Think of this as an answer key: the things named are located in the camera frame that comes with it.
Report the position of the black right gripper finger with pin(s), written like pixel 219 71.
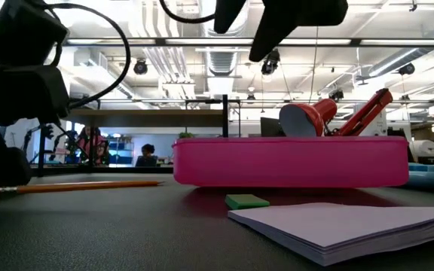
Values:
pixel 273 34
pixel 228 15

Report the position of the orange wooden pencil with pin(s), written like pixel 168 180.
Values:
pixel 89 185

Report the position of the pink plastic pencil case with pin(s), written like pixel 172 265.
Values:
pixel 288 162

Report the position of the white notepad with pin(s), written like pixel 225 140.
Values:
pixel 334 229

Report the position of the person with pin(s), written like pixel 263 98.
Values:
pixel 89 145
pixel 147 155

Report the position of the red desk lamp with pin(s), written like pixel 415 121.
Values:
pixel 307 116

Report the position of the black monitor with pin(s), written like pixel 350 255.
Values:
pixel 269 127

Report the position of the black ceiling spotlight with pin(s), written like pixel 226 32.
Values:
pixel 140 67
pixel 406 69

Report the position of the white machine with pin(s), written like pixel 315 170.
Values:
pixel 381 126

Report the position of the green eraser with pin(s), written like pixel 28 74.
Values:
pixel 247 201

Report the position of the white paper roll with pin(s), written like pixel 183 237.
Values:
pixel 428 147

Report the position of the light blue tray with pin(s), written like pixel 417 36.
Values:
pixel 433 177

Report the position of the black overhead camera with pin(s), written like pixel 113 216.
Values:
pixel 270 62

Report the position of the black table frame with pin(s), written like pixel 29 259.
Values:
pixel 41 150

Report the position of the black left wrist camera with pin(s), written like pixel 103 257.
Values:
pixel 28 34

